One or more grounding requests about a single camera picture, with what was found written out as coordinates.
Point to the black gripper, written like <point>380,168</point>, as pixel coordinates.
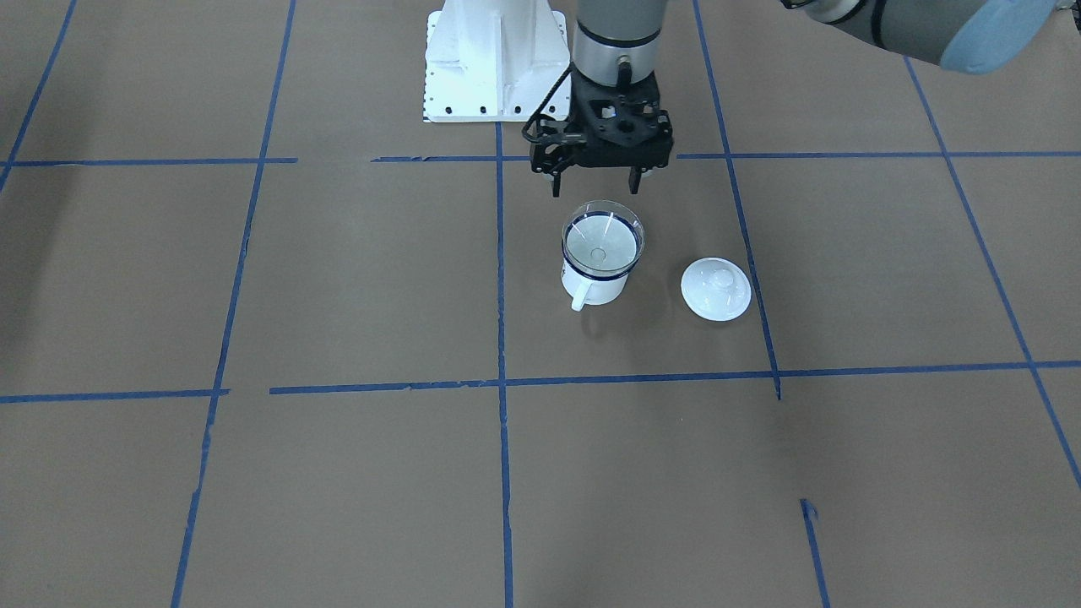
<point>551,154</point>

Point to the clear plastic funnel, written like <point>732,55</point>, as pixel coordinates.
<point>603,240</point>

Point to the white enamel mug lid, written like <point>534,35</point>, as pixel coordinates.
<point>716,289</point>

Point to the white enamel mug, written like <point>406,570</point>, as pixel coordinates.
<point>585,292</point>

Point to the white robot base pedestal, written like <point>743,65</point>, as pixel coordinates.
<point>495,61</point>

